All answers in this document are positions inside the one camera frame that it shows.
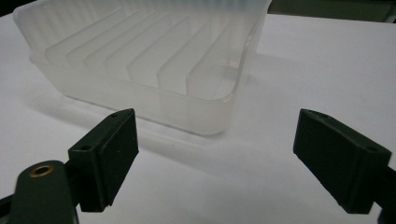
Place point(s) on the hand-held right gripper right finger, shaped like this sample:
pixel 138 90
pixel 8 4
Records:
pixel 339 161

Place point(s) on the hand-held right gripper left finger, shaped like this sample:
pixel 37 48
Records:
pixel 106 161

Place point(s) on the translucent plastic divided box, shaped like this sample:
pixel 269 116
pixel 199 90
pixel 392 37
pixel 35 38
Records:
pixel 149 71

